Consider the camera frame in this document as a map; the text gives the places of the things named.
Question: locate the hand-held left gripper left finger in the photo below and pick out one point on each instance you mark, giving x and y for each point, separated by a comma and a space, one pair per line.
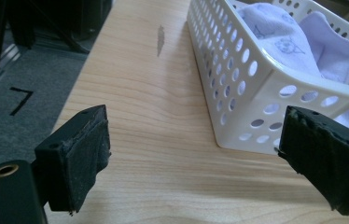
70, 161

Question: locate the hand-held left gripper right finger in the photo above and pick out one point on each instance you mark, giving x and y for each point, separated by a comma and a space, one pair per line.
325, 155

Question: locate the white perforated plastic basket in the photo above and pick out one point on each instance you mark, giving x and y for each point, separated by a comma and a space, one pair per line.
256, 93

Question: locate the white printed cloth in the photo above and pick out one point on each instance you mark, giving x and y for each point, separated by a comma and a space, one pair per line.
287, 40

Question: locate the black metal stand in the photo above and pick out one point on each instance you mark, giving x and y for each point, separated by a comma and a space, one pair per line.
23, 21

